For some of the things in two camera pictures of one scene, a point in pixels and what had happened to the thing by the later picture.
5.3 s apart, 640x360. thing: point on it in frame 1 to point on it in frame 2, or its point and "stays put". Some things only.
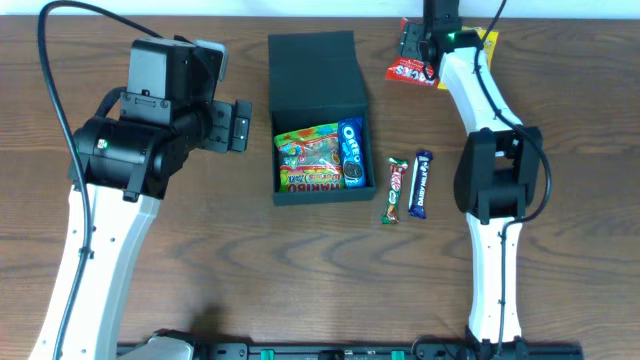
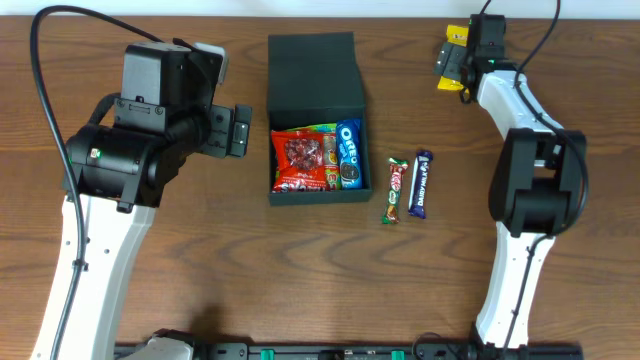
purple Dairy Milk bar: (419, 186) stays put
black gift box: (316, 78) stays put
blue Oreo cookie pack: (352, 144) stays put
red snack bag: (410, 69) to (298, 160)
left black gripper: (239, 126) stays put
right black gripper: (413, 45) to (460, 57)
